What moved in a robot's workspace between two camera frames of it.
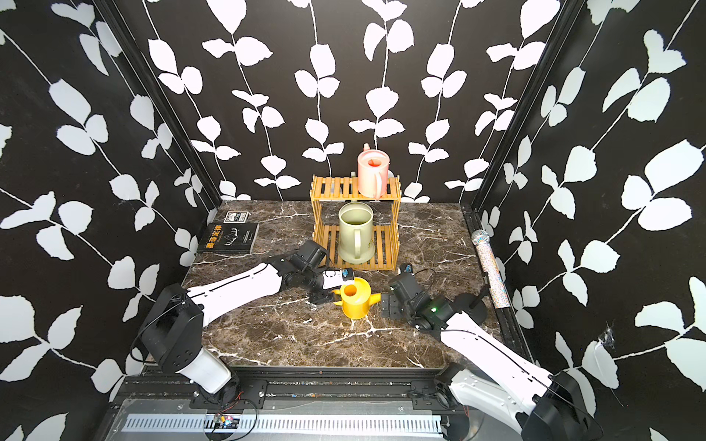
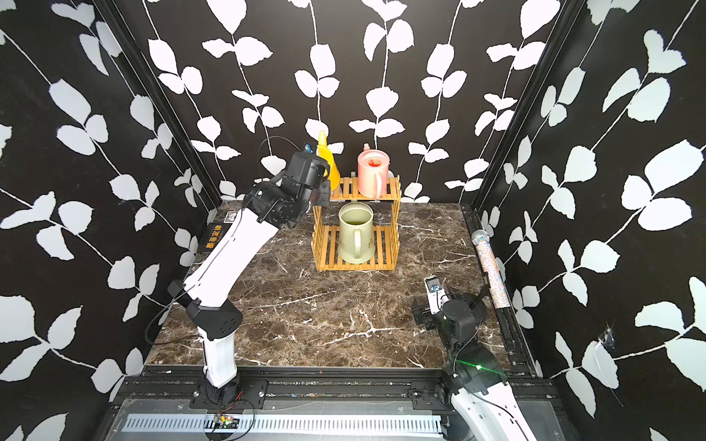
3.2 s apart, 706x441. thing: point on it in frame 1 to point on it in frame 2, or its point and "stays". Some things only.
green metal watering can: [356, 245] stays
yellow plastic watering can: [356, 299] to [332, 173]
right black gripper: [392, 311] to [423, 310]
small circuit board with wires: [224, 422] stays
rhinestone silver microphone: [489, 261] stays
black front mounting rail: [323, 389] stays
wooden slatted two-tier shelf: [385, 237] stays
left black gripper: [324, 297] to [324, 188]
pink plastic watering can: [373, 173] stays
